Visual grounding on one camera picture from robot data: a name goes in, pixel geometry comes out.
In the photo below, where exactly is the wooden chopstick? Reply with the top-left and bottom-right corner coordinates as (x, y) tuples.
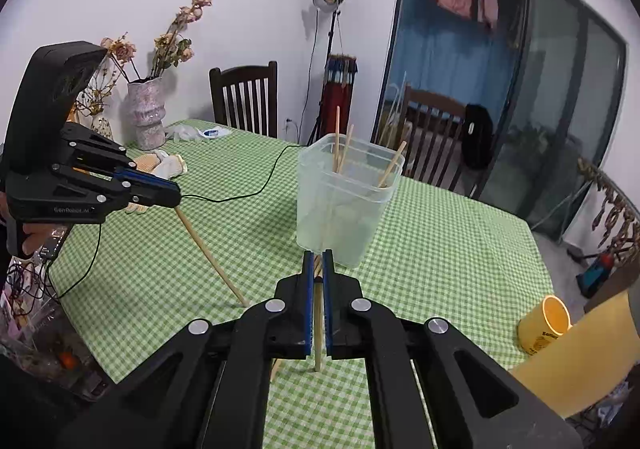
(312, 255), (323, 372)
(270, 359), (282, 382)
(175, 206), (250, 308)

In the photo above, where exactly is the person's left hand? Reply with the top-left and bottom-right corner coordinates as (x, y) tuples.
(0, 192), (58, 256)

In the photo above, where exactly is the white work glove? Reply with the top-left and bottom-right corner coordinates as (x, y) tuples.
(151, 150), (188, 180)

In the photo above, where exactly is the small floral vase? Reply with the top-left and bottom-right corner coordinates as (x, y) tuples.
(90, 113), (113, 140)

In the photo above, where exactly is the wooden chopstick on table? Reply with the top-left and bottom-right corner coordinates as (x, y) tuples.
(270, 359), (282, 382)

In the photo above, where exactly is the tissue packet blue white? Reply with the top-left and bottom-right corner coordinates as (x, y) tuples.
(198, 126), (231, 139)

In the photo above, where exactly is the green checkered tablecloth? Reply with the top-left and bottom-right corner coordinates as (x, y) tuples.
(46, 118), (556, 449)

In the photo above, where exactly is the pink textured vase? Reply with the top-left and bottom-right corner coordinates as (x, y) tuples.
(126, 76), (166, 151)

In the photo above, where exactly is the yellow mug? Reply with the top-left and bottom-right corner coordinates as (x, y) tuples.
(516, 295), (573, 355)

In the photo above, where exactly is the dark wooden chair left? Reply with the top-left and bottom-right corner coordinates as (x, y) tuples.
(208, 61), (278, 138)

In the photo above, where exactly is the dark wooden chair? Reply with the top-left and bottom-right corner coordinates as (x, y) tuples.
(395, 84), (465, 191)
(208, 61), (278, 138)

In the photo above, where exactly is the dried flower bouquet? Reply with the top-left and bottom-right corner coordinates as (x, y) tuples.
(74, 0), (214, 131)

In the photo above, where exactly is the clear plastic container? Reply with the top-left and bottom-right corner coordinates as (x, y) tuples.
(296, 133), (405, 268)

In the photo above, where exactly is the chopstick in container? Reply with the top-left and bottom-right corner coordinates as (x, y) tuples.
(378, 140), (407, 188)
(336, 123), (355, 174)
(332, 105), (341, 174)

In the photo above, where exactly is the red umbrella holder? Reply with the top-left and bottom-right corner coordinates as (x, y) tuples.
(319, 55), (358, 137)

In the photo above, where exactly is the black bag on chair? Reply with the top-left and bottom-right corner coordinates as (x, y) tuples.
(460, 104), (494, 171)

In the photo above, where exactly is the drying rack with sausages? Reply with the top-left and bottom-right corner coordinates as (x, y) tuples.
(558, 156), (639, 266)

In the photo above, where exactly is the studio light on stand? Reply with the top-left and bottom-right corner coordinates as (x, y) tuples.
(297, 0), (345, 144)

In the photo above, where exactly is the dark wooden chair far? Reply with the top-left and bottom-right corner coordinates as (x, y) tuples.
(395, 84), (465, 191)

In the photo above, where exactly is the sliding glass door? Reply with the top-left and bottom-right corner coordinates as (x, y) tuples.
(478, 0), (626, 239)

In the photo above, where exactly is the blue curtain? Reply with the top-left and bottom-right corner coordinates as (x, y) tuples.
(387, 0), (525, 122)

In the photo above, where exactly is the small pink garment hanging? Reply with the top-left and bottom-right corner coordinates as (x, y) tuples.
(477, 0), (499, 31)

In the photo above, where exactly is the black cable on table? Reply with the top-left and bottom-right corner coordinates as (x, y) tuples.
(46, 142), (302, 303)

